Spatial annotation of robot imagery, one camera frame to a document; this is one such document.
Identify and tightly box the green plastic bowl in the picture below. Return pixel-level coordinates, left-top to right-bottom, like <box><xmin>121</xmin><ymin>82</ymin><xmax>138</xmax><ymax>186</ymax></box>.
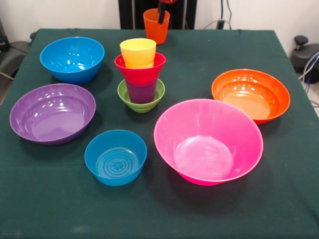
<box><xmin>117</xmin><ymin>78</ymin><xmax>165</xmax><ymax>114</ymax></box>

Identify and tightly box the pink plastic bowl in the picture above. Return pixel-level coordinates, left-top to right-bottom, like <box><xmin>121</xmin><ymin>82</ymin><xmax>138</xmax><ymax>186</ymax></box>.
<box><xmin>154</xmin><ymin>99</ymin><xmax>264</xmax><ymax>186</ymax></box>

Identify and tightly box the white cable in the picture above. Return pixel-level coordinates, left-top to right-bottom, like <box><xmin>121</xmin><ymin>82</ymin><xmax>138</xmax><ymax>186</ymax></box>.
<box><xmin>203</xmin><ymin>19</ymin><xmax>219</xmax><ymax>30</ymax></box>

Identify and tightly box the dark green tablecloth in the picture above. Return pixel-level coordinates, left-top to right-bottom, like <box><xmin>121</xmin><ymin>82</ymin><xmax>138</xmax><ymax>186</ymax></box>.
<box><xmin>0</xmin><ymin>28</ymin><xmax>319</xmax><ymax>239</ymax></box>

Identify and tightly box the purple plastic bowl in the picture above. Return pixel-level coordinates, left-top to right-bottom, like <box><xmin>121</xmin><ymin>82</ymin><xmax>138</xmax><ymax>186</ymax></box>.
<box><xmin>9</xmin><ymin>83</ymin><xmax>97</xmax><ymax>146</ymax></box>

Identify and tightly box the black cable with plug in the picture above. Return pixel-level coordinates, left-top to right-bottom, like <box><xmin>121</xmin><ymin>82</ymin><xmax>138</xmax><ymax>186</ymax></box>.
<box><xmin>216</xmin><ymin>0</ymin><xmax>233</xmax><ymax>30</ymax></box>

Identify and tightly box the black chair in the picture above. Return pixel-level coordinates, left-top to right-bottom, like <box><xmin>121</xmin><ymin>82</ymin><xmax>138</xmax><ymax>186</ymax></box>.
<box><xmin>0</xmin><ymin>18</ymin><xmax>37</xmax><ymax>80</ymax></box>

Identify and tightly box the orange plastic cup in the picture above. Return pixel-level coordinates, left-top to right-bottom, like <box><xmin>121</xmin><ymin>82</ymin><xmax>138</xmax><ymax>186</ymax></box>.
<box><xmin>143</xmin><ymin>8</ymin><xmax>171</xmax><ymax>45</ymax></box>

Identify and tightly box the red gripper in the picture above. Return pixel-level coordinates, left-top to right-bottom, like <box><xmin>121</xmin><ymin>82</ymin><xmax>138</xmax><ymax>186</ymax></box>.
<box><xmin>157</xmin><ymin>0</ymin><xmax>176</xmax><ymax>25</ymax></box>

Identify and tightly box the grey and blue cable bundle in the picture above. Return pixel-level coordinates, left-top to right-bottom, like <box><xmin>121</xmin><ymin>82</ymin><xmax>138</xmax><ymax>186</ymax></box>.
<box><xmin>298</xmin><ymin>51</ymin><xmax>319</xmax><ymax>87</ymax></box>

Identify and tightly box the orange plastic bowl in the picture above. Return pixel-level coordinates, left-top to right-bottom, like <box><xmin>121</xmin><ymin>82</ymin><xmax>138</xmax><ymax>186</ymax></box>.
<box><xmin>211</xmin><ymin>69</ymin><xmax>291</xmax><ymax>125</ymax></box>

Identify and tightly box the large blue plastic bowl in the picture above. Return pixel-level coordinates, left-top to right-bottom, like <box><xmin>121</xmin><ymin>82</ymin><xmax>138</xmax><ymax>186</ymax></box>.
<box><xmin>39</xmin><ymin>36</ymin><xmax>105</xmax><ymax>86</ymax></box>

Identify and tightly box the small blue plastic bowl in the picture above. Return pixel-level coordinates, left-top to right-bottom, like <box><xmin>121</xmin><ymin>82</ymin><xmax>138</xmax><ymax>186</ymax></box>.
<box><xmin>84</xmin><ymin>129</ymin><xmax>148</xmax><ymax>187</ymax></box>

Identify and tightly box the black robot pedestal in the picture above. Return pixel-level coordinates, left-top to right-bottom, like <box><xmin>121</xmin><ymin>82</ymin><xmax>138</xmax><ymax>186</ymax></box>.
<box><xmin>119</xmin><ymin>0</ymin><xmax>197</xmax><ymax>30</ymax></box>

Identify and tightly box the purple plastic cup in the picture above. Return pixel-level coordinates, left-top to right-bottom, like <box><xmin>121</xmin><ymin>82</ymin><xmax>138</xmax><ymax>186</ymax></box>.
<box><xmin>125</xmin><ymin>79</ymin><xmax>158</xmax><ymax>105</ymax></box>

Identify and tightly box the yellow plastic cup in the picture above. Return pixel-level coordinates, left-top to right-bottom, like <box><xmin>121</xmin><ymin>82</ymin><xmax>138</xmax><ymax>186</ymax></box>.
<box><xmin>119</xmin><ymin>38</ymin><xmax>157</xmax><ymax>70</ymax></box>

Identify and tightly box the red plastic bowl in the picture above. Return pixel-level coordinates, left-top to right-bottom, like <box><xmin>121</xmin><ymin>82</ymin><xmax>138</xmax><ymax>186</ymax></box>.
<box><xmin>114</xmin><ymin>52</ymin><xmax>166</xmax><ymax>87</ymax></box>

